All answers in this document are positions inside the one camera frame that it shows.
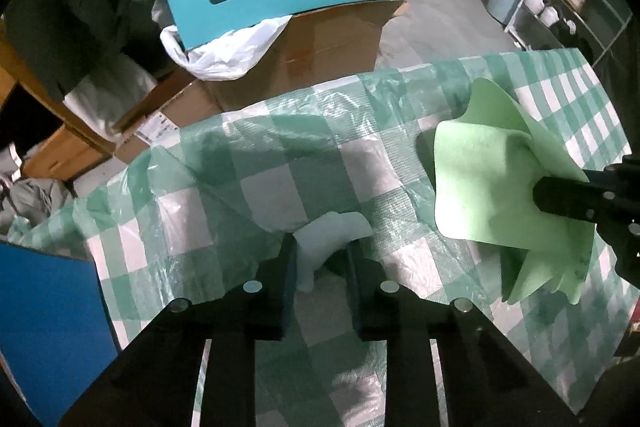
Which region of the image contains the small white cloth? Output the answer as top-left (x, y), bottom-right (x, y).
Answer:
top-left (292, 211), bottom-right (373, 293)

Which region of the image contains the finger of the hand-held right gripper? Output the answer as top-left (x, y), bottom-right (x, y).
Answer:
top-left (532, 163), bottom-right (640, 233)

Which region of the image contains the white plastic bag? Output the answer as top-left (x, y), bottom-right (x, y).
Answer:
top-left (151, 0), bottom-right (292, 82)

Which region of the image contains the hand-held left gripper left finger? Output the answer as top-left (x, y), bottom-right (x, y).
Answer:
top-left (57, 232), bottom-right (301, 427)

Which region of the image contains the green white checkered tablecloth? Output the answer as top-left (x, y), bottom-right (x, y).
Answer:
top-left (7, 48), bottom-right (633, 427)

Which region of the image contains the light green cloth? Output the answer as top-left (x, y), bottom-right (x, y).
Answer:
top-left (432, 78), bottom-right (598, 306)

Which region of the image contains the grey crumpled cloth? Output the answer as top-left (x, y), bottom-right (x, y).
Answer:
top-left (0, 178), bottom-right (77, 235)

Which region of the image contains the wooden furniture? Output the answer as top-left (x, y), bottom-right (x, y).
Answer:
top-left (0, 27), bottom-right (117, 184)

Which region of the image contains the blue cardboard flap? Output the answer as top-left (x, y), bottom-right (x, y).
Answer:
top-left (0, 241), bottom-right (123, 427)

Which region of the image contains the white bundle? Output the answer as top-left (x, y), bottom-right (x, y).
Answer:
top-left (64, 61), bottom-right (159, 138)

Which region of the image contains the brown cardboard box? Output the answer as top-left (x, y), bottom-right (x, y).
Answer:
top-left (200, 0), bottom-right (408, 114)

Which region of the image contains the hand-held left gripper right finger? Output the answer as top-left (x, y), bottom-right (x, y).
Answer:
top-left (345, 239), bottom-right (581, 427)

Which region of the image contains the labelled flat cardboard box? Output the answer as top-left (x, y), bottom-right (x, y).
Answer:
top-left (112, 69), bottom-right (226, 164)

